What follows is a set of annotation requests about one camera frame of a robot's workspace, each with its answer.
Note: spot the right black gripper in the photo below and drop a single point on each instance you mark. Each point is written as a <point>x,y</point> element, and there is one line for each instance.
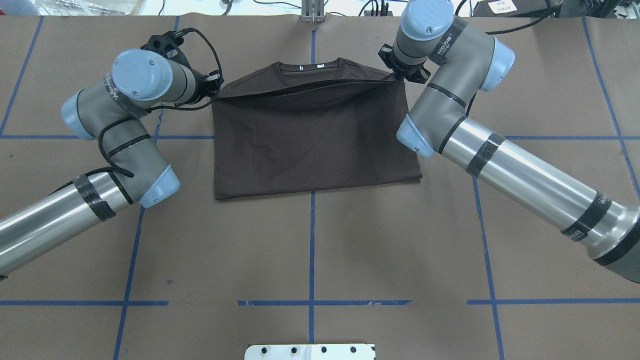
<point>406,67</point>

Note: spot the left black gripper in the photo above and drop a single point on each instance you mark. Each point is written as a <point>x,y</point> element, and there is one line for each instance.
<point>201,85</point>

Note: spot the brown t-shirt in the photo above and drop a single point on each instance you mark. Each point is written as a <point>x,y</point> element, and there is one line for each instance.
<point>311,127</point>

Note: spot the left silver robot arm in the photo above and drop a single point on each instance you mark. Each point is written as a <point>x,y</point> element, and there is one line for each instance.
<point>110,112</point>

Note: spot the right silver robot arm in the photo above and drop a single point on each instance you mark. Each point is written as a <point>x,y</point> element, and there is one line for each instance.
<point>472,112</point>

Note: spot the clear plastic bag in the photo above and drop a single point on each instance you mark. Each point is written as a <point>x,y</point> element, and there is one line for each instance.
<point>88,7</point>

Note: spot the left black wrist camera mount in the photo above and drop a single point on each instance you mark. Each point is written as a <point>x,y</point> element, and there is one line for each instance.
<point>168,45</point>

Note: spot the aluminium frame post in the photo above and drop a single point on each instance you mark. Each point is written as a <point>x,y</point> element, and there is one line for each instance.
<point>313,11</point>

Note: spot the white camera post base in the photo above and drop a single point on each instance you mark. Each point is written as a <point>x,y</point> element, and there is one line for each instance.
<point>326,351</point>

